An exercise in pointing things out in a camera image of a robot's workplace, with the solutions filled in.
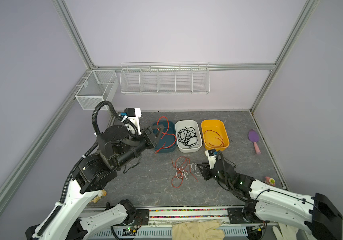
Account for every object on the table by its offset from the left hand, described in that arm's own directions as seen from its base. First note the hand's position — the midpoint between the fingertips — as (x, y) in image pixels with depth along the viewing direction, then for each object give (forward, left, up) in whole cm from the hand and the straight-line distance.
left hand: (164, 130), depth 53 cm
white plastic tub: (+15, -9, -40) cm, 43 cm away
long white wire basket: (+55, 0, -15) cm, 57 cm away
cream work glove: (-27, -12, -45) cm, 54 cm away
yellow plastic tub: (+27, -33, -45) cm, 62 cm away
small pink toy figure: (-9, -55, -40) cm, 69 cm away
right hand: (0, -17, -33) cm, 37 cm away
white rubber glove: (-31, -55, -43) cm, 76 cm away
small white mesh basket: (+57, +45, -20) cm, 75 cm away
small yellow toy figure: (-8, +37, -42) cm, 57 cm away
